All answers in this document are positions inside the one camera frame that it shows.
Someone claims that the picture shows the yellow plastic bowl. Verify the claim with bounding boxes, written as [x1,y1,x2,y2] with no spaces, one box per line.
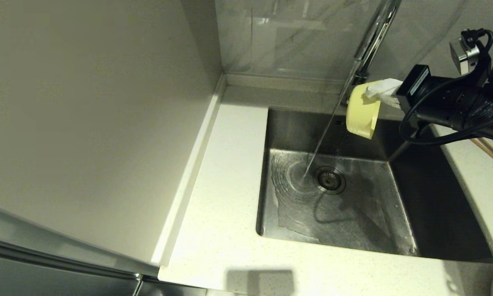
[346,81,382,139]

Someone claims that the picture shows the chrome kitchen faucet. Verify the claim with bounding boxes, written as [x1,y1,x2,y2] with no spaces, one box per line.
[339,0,403,108]

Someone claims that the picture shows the stainless steel sink basin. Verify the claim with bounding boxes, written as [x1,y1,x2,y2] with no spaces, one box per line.
[256,106,493,261]

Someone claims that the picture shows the round metal drain strainer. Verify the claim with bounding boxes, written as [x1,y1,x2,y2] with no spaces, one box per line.
[313,165,347,194]

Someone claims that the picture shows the beige tall side panel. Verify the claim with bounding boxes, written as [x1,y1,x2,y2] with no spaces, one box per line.
[0,0,226,268]

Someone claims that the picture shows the grey stainless appliance door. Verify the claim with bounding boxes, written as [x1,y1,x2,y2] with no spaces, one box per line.
[0,201,208,296]

